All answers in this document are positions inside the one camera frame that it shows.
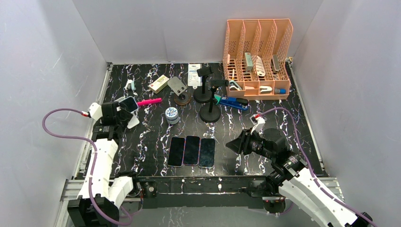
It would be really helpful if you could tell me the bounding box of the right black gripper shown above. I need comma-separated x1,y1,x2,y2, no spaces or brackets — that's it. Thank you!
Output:
225,128,274,160

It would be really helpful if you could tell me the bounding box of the black phone stand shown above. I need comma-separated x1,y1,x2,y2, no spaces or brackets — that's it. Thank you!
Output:
199,79,229,123
193,66,214,103

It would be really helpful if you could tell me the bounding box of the black smartphone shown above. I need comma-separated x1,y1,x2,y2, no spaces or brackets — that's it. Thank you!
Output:
183,136,201,166

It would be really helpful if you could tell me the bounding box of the purple smartphone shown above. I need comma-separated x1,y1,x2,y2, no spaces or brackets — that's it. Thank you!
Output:
167,137,185,167

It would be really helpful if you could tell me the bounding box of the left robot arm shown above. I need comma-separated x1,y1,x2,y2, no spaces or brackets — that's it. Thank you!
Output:
67,102,141,227

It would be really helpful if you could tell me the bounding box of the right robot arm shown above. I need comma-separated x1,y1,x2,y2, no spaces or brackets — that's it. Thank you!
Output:
226,128,373,227

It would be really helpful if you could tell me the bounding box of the white phone stand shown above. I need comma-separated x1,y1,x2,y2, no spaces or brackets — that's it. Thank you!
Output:
116,97,139,129

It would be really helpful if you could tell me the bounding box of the light blue smartphone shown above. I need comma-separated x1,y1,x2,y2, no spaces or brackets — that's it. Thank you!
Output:
119,96,139,113

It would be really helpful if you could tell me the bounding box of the white teal clip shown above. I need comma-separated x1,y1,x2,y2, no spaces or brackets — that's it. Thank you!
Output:
123,79,137,96

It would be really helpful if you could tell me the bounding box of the pink marker pen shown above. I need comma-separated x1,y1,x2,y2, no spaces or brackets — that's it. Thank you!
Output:
137,98,162,106

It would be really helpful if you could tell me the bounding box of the blue stapler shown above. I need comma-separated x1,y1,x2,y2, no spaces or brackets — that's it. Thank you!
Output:
219,96,249,111

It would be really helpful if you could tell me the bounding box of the white cardboard box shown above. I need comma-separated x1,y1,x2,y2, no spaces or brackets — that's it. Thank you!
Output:
148,75,170,94

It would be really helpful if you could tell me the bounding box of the green small box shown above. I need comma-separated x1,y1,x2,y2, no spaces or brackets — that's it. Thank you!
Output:
214,95,221,105

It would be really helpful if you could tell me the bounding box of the blue capped tube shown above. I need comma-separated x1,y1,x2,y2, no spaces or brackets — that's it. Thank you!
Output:
274,88,287,95

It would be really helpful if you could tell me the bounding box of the white item in organizer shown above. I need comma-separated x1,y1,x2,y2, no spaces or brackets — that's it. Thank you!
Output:
255,56,266,78

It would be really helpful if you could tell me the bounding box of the grey item in organizer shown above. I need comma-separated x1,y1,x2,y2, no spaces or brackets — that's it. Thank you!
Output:
244,52,253,73

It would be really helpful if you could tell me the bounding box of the dark item in organizer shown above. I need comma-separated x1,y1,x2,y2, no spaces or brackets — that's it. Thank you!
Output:
271,54,280,74

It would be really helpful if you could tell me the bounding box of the white blister pack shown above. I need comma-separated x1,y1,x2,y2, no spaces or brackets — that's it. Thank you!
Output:
188,63,202,89

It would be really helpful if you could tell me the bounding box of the orange file organizer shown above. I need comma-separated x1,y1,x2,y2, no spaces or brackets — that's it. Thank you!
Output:
223,18,293,100

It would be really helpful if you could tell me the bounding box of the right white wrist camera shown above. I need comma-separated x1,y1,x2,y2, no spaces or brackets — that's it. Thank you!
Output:
250,114,265,133

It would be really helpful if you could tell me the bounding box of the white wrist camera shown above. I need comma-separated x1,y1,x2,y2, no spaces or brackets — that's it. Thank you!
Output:
81,103,103,121
250,114,265,133

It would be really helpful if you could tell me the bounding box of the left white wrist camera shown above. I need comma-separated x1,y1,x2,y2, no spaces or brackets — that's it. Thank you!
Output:
81,103,103,121

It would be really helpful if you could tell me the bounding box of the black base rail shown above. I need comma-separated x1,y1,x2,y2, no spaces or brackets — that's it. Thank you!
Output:
132,175,289,212

